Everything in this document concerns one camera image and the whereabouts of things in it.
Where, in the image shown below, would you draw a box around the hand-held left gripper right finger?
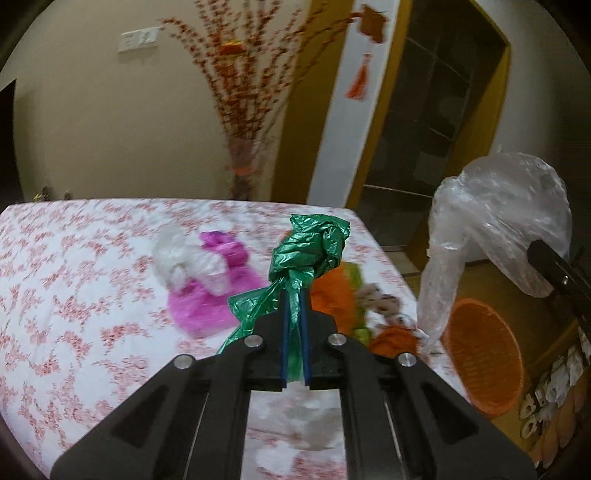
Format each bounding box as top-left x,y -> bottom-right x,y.
299,300 -> 539,480

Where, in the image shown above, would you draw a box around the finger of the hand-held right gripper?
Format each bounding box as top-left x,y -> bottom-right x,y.
526,239 -> 591,333

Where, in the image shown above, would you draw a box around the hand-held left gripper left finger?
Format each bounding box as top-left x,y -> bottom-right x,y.
50,295 -> 296,480

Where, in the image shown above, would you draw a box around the pink plastic bag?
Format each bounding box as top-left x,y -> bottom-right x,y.
167,231 -> 271,337

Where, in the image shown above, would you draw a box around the green plastic bag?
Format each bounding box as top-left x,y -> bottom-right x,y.
215,213 -> 352,381

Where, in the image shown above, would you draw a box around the clear plastic bag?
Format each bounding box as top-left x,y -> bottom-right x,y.
417,151 -> 573,354

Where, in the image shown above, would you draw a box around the orange plastic basket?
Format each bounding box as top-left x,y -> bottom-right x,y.
438,298 -> 526,418

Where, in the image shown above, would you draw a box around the white plastic bag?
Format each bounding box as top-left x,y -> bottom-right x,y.
152,226 -> 232,296

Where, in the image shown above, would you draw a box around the orange plastic wrapper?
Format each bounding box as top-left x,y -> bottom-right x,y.
309,263 -> 358,328

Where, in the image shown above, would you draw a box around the yellow-green wrapper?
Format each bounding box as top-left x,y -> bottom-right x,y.
344,262 -> 371,342

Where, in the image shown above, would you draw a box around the brown and white snack wrapper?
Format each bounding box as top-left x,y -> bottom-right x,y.
358,284 -> 402,326

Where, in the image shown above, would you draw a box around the crumpled orange wrapper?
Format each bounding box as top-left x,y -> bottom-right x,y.
369,325 -> 421,358

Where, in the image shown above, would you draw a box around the row of slippers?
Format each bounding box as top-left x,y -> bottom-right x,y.
519,323 -> 591,467

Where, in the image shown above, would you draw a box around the sliding glass door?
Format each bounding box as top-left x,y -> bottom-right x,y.
362,0 -> 504,250

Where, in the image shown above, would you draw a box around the red blossom branches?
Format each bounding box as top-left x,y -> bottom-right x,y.
159,0 -> 370,144

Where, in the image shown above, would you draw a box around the red tassel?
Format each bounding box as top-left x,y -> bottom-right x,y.
346,53 -> 372,100

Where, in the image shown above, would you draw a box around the gold hanging ornament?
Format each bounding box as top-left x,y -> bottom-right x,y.
358,4 -> 389,44

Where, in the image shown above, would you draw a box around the dark screen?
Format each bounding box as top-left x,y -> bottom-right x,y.
0,78 -> 21,201

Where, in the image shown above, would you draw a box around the white wall switch panel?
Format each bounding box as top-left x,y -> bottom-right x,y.
117,28 -> 161,54

